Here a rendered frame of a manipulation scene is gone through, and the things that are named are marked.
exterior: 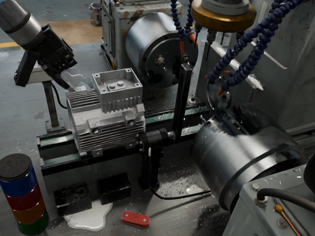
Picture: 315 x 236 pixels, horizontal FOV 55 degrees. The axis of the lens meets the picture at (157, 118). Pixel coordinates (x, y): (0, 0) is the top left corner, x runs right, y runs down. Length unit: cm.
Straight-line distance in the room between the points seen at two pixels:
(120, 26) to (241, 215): 89
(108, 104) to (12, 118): 57
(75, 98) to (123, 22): 51
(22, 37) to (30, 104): 63
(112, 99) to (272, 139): 43
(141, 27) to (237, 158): 67
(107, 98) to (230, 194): 40
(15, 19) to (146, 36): 51
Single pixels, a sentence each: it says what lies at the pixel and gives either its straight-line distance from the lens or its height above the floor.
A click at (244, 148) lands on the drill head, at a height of 115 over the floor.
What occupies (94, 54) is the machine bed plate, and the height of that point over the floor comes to 80.
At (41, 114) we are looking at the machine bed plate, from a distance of 133.
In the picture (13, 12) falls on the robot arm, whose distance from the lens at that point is 78.
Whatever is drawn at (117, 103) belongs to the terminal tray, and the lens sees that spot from 86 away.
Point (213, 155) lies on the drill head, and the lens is 76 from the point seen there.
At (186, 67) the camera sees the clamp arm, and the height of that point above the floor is 125.
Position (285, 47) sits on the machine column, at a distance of 101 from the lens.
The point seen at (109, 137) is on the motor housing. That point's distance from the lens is 89.
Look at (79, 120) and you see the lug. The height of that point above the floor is 109.
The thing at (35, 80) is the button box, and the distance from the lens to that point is 110.
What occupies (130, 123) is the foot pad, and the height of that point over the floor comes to 106.
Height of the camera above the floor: 165
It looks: 41 degrees down
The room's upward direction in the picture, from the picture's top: 6 degrees clockwise
